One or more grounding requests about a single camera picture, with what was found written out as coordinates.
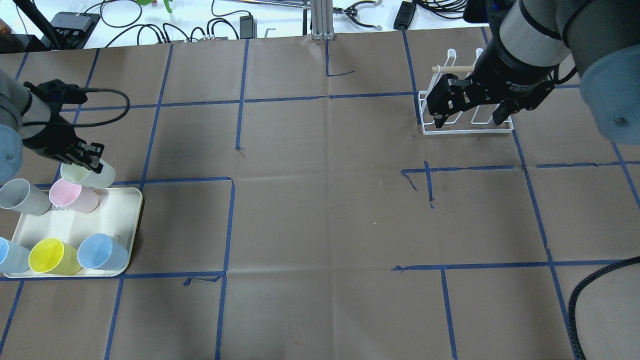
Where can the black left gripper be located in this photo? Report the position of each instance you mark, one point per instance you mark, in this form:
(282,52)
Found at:
(50,136)

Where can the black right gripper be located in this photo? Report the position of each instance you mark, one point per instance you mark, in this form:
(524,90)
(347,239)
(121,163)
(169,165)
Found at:
(509,74)

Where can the white plastic cup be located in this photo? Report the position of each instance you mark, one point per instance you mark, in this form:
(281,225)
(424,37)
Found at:
(79,175)

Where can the light blue plastic cup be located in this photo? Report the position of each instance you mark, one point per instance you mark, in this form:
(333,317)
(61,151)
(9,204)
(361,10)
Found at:
(103,252)

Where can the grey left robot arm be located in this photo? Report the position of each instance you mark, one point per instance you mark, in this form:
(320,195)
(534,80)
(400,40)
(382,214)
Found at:
(31,119)

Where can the pink plastic cup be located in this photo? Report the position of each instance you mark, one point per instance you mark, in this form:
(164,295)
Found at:
(74,197)

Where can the grey plastic cup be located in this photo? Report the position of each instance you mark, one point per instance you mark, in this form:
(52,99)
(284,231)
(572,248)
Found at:
(20,196)

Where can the yellow plastic cup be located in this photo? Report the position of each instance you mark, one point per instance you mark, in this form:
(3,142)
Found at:
(54,256)

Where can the cream serving tray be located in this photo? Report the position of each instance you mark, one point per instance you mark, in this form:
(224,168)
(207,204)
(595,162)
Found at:
(117,215)

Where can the black power adapter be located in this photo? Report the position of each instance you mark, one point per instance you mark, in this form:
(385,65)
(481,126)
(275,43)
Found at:
(405,15)

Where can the aluminium frame post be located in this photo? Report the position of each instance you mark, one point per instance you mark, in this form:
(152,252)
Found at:
(322,24)

